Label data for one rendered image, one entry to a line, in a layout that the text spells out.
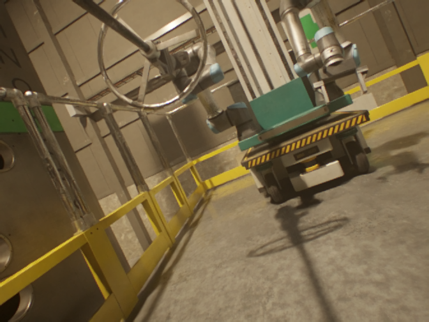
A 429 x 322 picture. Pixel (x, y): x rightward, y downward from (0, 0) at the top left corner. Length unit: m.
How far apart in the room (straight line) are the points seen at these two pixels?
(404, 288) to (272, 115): 1.12
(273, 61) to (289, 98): 0.28
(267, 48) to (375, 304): 1.45
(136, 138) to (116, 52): 2.85
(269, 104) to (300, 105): 0.19
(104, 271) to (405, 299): 0.95
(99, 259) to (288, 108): 1.31
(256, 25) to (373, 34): 6.68
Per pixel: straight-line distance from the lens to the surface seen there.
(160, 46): 0.85
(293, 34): 1.42
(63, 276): 2.08
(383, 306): 0.75
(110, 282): 1.13
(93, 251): 1.09
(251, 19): 1.80
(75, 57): 9.54
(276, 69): 1.71
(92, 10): 0.60
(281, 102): 1.61
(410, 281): 0.80
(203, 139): 7.41
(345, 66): 1.16
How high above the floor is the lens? 0.50
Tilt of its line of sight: 2 degrees down
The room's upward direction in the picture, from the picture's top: 25 degrees counter-clockwise
